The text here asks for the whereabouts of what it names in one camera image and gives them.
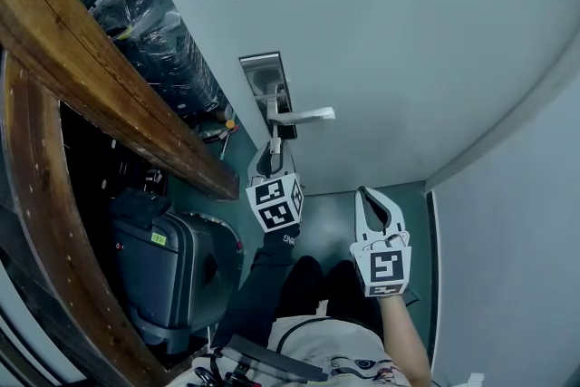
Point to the small metal key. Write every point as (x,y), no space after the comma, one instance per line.
(275,147)

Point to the white door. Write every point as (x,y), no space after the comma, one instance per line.
(385,36)

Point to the plastic wrapped pallet load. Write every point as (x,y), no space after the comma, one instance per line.
(167,45)

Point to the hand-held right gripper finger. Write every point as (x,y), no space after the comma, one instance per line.
(361,213)
(395,217)

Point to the black hard case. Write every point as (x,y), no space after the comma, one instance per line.
(172,267)

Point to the person's left forearm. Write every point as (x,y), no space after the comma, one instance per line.
(258,281)

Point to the white wall socket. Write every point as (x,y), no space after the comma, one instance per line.
(476,380)

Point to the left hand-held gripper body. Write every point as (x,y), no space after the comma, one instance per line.
(276,204)

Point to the brown wooden stair beam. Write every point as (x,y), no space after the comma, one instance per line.
(99,72)

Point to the black baseboard strip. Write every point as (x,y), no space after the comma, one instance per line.
(433,276)

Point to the person's white printed shirt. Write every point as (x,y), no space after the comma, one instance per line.
(326,349)

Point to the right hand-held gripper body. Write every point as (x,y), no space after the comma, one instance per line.
(385,267)

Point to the person's right forearm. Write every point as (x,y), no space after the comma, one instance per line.
(408,340)

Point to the curved wooden stair post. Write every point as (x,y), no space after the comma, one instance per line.
(50,217)

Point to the black chest mounted device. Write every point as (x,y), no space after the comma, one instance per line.
(267,360)

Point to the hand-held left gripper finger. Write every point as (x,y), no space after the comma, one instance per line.
(288,163)
(254,163)

